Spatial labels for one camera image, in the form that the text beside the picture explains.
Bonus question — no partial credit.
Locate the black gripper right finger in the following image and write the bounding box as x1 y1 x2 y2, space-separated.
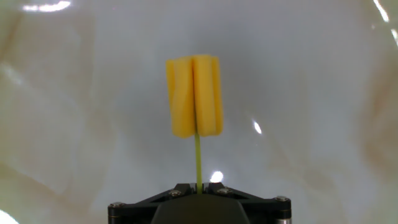
201 182 292 224

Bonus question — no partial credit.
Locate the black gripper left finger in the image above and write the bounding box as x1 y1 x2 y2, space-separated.
108 182 197 224

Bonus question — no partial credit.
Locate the yellow sponge brush green handle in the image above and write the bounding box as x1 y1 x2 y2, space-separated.
165 54 224 194

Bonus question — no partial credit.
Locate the marble pattern table sheet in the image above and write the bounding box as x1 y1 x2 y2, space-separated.
0 0 398 224

